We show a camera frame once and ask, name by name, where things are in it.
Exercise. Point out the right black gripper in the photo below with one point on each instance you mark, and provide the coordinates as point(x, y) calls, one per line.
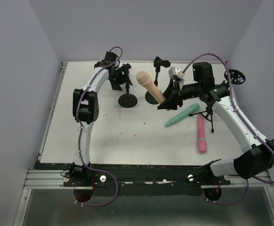
point(178, 96)

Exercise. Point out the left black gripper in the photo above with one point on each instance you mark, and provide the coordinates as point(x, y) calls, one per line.
point(117, 78)

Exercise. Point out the beige toy microphone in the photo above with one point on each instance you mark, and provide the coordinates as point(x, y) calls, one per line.
point(145, 80)

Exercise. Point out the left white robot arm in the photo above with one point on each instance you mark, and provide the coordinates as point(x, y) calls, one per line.
point(85, 106)

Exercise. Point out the teal toy microphone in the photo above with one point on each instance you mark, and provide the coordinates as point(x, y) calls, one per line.
point(182, 115)

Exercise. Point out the pink toy microphone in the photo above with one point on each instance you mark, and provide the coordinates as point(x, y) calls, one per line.
point(201, 141)

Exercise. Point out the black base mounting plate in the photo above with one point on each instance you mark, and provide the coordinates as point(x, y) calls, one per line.
point(142, 180)

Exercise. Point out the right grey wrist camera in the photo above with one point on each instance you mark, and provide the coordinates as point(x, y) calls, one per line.
point(176, 74)

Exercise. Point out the aluminium frame rail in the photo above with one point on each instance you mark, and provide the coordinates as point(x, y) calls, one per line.
point(26, 192)

